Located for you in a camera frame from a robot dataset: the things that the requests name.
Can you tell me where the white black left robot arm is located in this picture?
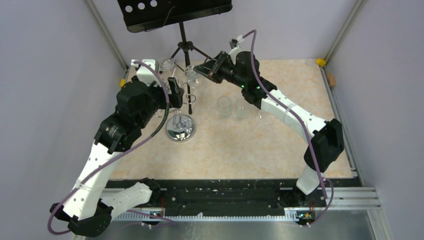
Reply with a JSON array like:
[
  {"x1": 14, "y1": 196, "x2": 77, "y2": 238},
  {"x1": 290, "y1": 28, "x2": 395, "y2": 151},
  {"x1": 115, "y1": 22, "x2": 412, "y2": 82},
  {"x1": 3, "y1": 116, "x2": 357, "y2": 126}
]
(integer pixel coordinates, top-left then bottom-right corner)
[{"x1": 49, "y1": 77, "x2": 185, "y2": 238}]

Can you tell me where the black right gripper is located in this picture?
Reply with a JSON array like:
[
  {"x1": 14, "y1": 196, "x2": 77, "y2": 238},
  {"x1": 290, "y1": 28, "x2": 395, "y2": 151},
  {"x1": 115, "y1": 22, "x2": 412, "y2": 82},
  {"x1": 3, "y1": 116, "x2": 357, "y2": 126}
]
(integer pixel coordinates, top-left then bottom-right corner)
[{"x1": 193, "y1": 51, "x2": 246, "y2": 90}]

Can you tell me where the aluminium frame post right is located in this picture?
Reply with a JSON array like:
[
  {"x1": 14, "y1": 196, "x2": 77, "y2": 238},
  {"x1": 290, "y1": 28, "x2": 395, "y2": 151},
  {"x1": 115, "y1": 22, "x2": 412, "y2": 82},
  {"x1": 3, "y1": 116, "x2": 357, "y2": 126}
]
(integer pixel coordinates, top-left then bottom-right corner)
[{"x1": 324, "y1": 0, "x2": 367, "y2": 65}]

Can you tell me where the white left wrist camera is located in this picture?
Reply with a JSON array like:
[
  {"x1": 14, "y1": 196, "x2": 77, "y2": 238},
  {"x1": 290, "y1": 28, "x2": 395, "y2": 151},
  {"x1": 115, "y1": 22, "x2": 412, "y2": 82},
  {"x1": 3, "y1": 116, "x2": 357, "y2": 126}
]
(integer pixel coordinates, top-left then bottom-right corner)
[{"x1": 131, "y1": 58, "x2": 159, "y2": 86}]

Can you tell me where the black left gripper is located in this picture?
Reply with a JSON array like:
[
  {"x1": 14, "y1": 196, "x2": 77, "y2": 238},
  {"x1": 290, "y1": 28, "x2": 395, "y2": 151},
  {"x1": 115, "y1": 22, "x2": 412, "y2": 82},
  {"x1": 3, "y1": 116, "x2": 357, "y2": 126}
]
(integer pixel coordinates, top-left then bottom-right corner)
[{"x1": 136, "y1": 76, "x2": 184, "y2": 129}]

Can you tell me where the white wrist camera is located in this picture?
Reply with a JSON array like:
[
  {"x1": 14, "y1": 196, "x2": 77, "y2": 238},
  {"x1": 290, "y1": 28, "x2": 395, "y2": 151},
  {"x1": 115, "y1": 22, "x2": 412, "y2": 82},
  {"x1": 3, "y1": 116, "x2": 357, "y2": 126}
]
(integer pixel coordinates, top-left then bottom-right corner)
[
  {"x1": 131, "y1": 58, "x2": 159, "y2": 86},
  {"x1": 228, "y1": 35, "x2": 244, "y2": 58}
]

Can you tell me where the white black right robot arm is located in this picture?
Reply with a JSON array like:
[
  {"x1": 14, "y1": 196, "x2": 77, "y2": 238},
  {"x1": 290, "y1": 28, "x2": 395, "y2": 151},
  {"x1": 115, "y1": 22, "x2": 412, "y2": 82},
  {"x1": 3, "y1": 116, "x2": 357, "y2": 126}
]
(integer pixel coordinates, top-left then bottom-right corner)
[{"x1": 193, "y1": 50, "x2": 345, "y2": 206}]

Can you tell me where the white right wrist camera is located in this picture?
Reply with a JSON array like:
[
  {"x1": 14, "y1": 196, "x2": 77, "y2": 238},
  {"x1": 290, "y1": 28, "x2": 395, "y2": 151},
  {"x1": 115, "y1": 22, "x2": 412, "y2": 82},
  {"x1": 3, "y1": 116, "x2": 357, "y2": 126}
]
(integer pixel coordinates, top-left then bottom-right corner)
[{"x1": 228, "y1": 35, "x2": 244, "y2": 58}]

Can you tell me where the tall rear wine glass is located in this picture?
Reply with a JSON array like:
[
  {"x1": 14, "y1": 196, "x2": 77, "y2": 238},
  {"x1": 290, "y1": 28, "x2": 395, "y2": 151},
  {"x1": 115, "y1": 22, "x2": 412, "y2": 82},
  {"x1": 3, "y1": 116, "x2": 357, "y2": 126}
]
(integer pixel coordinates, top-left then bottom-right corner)
[{"x1": 159, "y1": 57, "x2": 176, "y2": 75}]

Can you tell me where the large plain wine glass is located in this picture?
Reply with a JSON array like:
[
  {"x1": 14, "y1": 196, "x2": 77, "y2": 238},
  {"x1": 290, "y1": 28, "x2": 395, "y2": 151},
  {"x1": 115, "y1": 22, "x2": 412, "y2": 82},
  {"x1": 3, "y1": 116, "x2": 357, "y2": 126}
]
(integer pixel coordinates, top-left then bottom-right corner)
[{"x1": 254, "y1": 109, "x2": 264, "y2": 120}]

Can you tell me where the aluminium frame post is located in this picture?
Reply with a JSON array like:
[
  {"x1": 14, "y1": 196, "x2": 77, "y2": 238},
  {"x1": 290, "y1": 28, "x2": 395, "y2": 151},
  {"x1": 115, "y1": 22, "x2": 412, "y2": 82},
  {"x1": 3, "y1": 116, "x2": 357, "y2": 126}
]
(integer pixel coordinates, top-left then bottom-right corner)
[
  {"x1": 324, "y1": 0, "x2": 367, "y2": 65},
  {"x1": 83, "y1": 0, "x2": 128, "y2": 71}
]

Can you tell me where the aluminium frame post left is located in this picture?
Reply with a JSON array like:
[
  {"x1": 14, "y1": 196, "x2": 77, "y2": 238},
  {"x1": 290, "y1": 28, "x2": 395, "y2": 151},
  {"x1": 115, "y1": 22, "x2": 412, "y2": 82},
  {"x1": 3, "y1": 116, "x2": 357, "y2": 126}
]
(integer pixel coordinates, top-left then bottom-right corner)
[{"x1": 83, "y1": 0, "x2": 128, "y2": 71}]

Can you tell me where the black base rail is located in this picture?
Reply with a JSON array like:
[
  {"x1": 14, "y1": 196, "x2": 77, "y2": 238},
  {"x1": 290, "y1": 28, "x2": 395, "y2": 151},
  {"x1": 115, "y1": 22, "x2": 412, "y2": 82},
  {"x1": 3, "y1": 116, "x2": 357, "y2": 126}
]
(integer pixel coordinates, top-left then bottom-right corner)
[{"x1": 105, "y1": 178, "x2": 362, "y2": 218}]

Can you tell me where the yellow corner bracket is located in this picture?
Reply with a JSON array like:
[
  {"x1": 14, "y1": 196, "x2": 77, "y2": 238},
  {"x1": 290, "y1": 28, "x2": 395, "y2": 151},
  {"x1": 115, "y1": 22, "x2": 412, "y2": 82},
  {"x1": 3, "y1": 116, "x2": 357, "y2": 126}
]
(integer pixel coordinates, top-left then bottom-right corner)
[{"x1": 315, "y1": 58, "x2": 327, "y2": 67}]

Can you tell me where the yellow left edge bracket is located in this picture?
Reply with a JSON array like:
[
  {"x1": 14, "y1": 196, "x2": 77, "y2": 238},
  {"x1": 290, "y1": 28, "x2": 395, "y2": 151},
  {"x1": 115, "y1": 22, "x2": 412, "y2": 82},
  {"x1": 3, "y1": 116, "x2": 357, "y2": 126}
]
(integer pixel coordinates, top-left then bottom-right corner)
[{"x1": 119, "y1": 78, "x2": 127, "y2": 88}]

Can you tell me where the chrome wine glass rack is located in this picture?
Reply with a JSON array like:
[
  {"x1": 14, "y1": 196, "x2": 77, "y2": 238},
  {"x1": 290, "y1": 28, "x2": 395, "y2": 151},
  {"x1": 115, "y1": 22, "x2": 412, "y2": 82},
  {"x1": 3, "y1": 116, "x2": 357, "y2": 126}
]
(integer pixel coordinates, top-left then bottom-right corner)
[{"x1": 158, "y1": 63, "x2": 196, "y2": 142}]

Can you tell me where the black music stand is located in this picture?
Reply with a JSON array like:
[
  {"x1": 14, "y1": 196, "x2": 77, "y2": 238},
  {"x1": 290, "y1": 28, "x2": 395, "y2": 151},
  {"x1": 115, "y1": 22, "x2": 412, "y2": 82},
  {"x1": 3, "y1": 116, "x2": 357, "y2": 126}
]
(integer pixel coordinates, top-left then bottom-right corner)
[{"x1": 117, "y1": 0, "x2": 233, "y2": 65}]

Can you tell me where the small wooden block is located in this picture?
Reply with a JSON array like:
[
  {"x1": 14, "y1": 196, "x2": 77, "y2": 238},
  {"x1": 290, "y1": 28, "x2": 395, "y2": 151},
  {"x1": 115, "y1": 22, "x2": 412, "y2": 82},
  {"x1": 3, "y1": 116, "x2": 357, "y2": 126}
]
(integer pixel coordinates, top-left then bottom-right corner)
[{"x1": 326, "y1": 72, "x2": 337, "y2": 88}]

